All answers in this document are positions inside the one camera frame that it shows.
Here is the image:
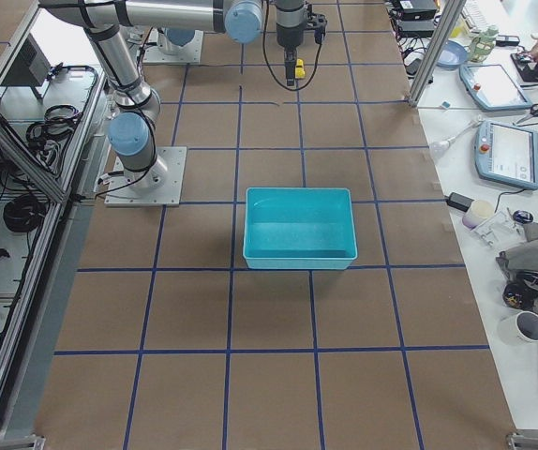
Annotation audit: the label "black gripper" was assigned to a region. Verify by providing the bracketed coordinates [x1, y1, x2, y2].
[276, 0, 306, 85]

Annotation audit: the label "yellow beetle toy car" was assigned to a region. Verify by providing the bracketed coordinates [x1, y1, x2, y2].
[294, 58, 306, 80]

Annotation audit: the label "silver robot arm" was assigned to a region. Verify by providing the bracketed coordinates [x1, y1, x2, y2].
[38, 1, 268, 191]
[157, 28, 196, 48]

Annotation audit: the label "black electronics box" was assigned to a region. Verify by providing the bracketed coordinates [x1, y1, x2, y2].
[390, 0, 438, 38]

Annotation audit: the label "blue plate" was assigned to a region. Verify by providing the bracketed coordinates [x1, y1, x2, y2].
[437, 40, 468, 70]

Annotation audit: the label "turquoise plastic bin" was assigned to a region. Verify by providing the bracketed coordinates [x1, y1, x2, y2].
[243, 187, 358, 270]

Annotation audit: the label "white light bulb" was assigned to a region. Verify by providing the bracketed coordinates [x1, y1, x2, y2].
[429, 116, 483, 161]

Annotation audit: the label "green white cup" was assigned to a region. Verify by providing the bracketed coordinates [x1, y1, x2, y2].
[468, 25, 499, 63]

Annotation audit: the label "upper teach pendant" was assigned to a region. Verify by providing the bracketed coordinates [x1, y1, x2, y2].
[458, 64, 532, 112]

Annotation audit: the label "teach pendant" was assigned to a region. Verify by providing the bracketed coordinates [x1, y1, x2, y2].
[473, 121, 538, 190]
[458, 64, 532, 112]

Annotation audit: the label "black power adapter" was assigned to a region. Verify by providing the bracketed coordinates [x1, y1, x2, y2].
[445, 192, 474, 213]

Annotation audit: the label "lower teach pendant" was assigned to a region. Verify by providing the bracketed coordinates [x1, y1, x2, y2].
[473, 121, 538, 190]

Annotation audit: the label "lavender white cup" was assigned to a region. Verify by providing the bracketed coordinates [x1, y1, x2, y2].
[462, 200, 495, 229]

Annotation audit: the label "grey electronics box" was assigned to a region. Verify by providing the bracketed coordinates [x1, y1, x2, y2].
[0, 34, 52, 99]

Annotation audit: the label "black dark mug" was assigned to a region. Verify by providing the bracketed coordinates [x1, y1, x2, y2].
[502, 281, 538, 310]

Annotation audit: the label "white mug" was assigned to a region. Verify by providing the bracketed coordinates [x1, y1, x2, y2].
[497, 311, 538, 345]

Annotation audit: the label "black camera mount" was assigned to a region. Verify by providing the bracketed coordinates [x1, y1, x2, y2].
[306, 3, 328, 46]

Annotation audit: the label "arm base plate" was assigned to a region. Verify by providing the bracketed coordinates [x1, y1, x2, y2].
[143, 28, 203, 66]
[104, 146, 187, 207]

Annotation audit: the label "aluminium frame post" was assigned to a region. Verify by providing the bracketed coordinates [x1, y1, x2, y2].
[408, 0, 465, 107]

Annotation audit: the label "black handled scissors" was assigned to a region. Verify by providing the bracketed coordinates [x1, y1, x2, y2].
[514, 103, 538, 126]

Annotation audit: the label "coiled black cable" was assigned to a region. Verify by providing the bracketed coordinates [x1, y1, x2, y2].
[3, 192, 45, 234]

